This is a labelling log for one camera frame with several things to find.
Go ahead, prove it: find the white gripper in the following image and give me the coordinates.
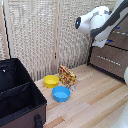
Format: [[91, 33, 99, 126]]
[[91, 22, 122, 49]]

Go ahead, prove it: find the colourful snack bag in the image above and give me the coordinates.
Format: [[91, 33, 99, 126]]
[[58, 65, 78, 92]]

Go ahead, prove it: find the yellow plastic bowl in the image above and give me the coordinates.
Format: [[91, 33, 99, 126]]
[[42, 74, 61, 89]]

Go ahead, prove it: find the blue plastic bowl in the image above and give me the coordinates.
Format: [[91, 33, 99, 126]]
[[51, 85, 72, 103]]

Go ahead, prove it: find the woven folding screen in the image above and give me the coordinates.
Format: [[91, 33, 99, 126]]
[[0, 0, 128, 83]]

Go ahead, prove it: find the black fabric storage box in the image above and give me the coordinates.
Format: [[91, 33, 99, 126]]
[[0, 57, 48, 128]]

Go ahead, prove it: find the brown drawer with long handle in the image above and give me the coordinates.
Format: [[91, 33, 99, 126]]
[[105, 14, 128, 52]]

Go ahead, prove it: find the long silver drawer handle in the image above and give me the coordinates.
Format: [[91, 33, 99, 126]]
[[114, 30, 128, 37]]

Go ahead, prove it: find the short silver drawer handle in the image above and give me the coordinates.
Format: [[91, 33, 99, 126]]
[[96, 54, 122, 66]]

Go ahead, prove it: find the brown drawer with short handle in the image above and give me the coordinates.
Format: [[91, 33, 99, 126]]
[[88, 43, 128, 81]]

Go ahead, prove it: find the dark frame drawer cabinet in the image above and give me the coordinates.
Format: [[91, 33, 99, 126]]
[[86, 13, 128, 84]]

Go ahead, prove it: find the black strap handle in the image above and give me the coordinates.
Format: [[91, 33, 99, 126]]
[[34, 114, 45, 128]]

